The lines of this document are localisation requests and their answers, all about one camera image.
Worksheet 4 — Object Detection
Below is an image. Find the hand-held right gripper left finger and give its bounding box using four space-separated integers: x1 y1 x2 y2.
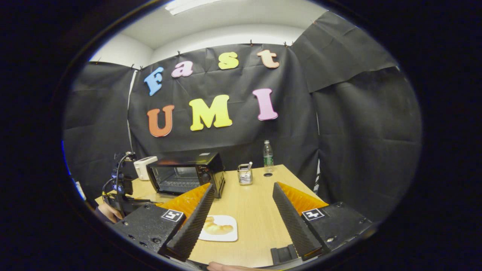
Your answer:
111 183 215 263

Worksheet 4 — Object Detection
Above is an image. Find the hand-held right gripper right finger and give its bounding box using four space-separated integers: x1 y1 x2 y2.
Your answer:
272 182 374 262

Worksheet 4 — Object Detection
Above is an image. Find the golden croissant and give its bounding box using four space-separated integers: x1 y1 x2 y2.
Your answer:
203 216 234 235

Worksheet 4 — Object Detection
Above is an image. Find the black electric oven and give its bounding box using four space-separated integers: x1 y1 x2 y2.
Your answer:
128 152 226 207

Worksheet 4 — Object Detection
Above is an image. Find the white toaster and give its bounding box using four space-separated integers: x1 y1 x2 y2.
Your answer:
134 156 159 181

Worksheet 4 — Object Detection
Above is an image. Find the black table edge clamp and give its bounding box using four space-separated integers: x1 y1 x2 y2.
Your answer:
270 244 300 265

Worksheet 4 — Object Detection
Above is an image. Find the white square plate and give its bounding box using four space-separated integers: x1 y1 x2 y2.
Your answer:
198 215 238 242

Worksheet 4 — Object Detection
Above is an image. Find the clear water bottle green label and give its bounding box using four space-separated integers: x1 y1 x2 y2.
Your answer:
263 140 274 173

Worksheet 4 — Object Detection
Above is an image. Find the large ceiling light panel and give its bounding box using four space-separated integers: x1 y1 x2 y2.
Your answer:
165 0 223 15

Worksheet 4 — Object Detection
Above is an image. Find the metal wire utensil holder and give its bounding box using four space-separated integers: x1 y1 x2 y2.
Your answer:
238 163 253 186

